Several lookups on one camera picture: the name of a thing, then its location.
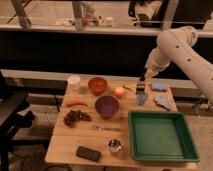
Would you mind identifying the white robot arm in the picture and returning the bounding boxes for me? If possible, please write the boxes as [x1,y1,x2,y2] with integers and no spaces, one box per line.
[136,26,213,104]

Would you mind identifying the small brush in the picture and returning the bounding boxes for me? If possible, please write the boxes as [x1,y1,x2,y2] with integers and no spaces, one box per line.
[122,85,136,92]

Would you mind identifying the small metal cup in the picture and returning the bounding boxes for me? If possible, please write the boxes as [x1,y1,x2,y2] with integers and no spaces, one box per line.
[108,139,122,155]

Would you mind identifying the white plastic cup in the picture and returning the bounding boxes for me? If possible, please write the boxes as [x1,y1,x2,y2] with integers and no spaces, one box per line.
[67,75,81,90]

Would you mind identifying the blue sponge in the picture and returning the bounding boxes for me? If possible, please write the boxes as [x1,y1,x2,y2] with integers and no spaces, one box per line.
[152,82,168,92]

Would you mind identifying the orange fruit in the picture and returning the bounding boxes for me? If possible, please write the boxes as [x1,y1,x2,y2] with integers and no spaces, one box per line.
[114,87,125,98]

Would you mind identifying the grey-blue cloth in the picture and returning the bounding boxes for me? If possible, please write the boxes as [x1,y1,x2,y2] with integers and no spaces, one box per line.
[154,96,172,111]

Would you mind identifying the purple bowl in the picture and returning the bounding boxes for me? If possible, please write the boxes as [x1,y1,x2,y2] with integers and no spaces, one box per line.
[95,96,120,118]

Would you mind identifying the green plastic tray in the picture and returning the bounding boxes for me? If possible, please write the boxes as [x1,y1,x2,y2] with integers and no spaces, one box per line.
[128,110,200,162]

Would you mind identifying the red bowl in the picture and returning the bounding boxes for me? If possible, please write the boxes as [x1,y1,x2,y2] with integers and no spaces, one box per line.
[88,77,108,95]

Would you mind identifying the metal fork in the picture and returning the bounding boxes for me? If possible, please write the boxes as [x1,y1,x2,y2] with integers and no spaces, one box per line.
[95,126,121,132]

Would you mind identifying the bunch of red grapes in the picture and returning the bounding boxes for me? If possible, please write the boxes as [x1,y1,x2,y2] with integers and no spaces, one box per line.
[63,110,91,127]

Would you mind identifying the orange carrot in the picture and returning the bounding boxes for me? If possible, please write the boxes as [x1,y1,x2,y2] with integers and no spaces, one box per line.
[66,100,88,107]

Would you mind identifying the black rectangular sponge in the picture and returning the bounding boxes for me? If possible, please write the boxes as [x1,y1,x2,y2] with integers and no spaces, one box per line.
[76,146,101,162]

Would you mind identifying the black chair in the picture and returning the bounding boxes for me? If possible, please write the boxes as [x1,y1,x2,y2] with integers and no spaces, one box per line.
[0,72,34,171]

